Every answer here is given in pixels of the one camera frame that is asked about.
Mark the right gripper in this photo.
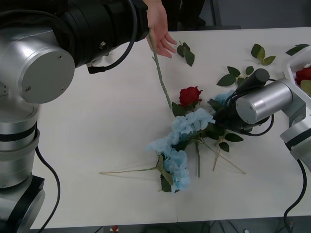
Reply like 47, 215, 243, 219
214, 105, 238, 128

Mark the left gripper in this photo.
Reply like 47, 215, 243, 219
132, 0, 150, 42

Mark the pale blue flower with stem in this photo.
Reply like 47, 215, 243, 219
99, 133, 190, 194
207, 90, 236, 115
170, 108, 246, 178

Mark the red rose with stem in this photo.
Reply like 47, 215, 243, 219
294, 67, 311, 95
147, 27, 204, 117

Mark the person's forearm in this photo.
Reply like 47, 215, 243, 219
143, 0, 166, 12

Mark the person's hand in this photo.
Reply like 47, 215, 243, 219
146, 4, 178, 59

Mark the green leaf twig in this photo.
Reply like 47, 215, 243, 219
285, 44, 311, 56
212, 133, 244, 172
216, 66, 255, 87
176, 40, 195, 67

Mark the person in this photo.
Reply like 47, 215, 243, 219
165, 0, 207, 31

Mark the leaf twig with yellowish leaf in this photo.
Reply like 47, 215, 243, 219
251, 43, 276, 66

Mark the shallow white box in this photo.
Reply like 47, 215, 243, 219
283, 46, 311, 98

